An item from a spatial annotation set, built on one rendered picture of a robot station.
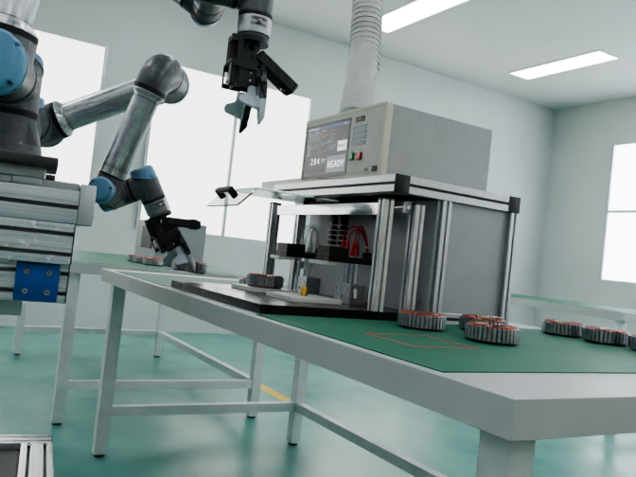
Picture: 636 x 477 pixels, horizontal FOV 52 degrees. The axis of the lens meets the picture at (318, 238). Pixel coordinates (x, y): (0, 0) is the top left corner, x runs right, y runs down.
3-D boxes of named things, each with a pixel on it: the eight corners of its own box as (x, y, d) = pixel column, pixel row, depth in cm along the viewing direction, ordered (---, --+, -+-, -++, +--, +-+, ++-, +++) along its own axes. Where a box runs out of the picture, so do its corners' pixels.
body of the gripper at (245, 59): (220, 91, 145) (226, 38, 145) (256, 98, 148) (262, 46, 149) (229, 84, 138) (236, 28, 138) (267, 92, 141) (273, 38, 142)
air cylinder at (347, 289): (347, 304, 176) (350, 284, 176) (333, 301, 183) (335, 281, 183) (363, 305, 179) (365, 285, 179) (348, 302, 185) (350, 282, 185)
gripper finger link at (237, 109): (218, 123, 151) (227, 87, 146) (242, 128, 153) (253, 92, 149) (220, 130, 149) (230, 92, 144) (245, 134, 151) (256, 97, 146)
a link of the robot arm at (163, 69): (182, 53, 186) (112, 210, 184) (188, 64, 197) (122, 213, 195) (145, 37, 185) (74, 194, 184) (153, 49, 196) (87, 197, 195)
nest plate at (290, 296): (291, 301, 163) (291, 296, 163) (265, 295, 176) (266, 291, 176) (342, 305, 171) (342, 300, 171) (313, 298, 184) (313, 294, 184)
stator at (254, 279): (258, 288, 187) (260, 274, 187) (238, 284, 195) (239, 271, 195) (290, 290, 193) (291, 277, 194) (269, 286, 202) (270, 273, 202)
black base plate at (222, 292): (259, 313, 145) (260, 304, 145) (170, 287, 200) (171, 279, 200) (422, 323, 169) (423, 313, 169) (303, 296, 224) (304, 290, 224)
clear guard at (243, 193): (237, 205, 179) (239, 184, 179) (205, 206, 200) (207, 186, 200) (336, 220, 196) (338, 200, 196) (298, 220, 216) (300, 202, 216)
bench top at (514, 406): (511, 442, 76) (515, 398, 76) (100, 280, 265) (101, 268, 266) (876, 415, 127) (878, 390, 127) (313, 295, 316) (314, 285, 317)
